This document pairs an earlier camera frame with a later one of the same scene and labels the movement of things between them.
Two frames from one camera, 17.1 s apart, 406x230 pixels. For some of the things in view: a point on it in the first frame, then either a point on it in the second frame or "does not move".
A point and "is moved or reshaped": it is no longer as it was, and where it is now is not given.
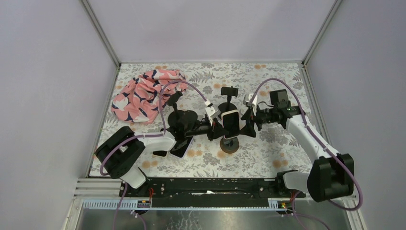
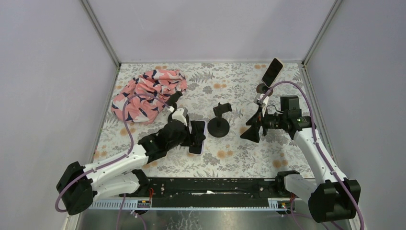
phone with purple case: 181,147 → 198,132
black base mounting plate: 206,191 does not move
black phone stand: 228,106 is moved or reshaped
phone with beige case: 231,120 → 272,72
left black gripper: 214,129 → 188,135
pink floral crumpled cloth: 139,101 does not move
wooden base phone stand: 230,145 → 262,88
